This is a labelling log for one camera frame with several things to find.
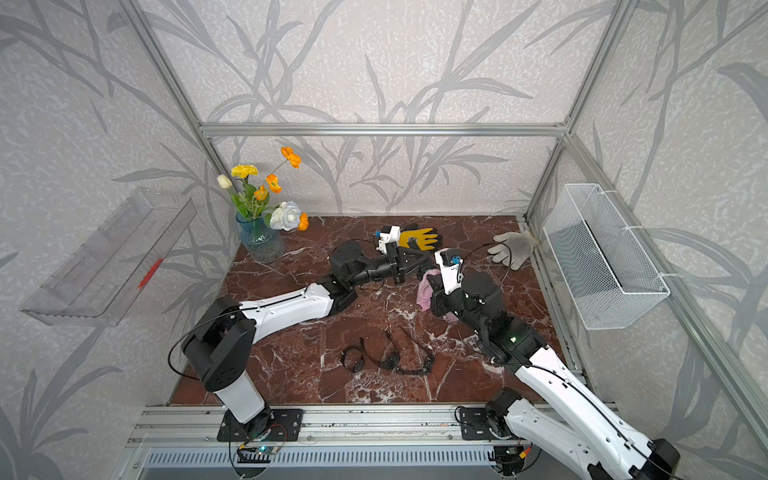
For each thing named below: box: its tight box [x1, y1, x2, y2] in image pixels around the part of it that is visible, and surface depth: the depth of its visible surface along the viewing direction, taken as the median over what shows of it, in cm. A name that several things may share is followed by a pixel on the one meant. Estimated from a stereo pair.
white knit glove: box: [487, 231, 538, 270], surface depth 114 cm
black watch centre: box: [360, 331, 400, 369], surface depth 87 cm
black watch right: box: [396, 347, 435, 375], surface depth 83 cm
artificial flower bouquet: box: [216, 147, 309, 232], surface depth 90 cm
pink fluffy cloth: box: [416, 269, 441, 311], surface depth 72 cm
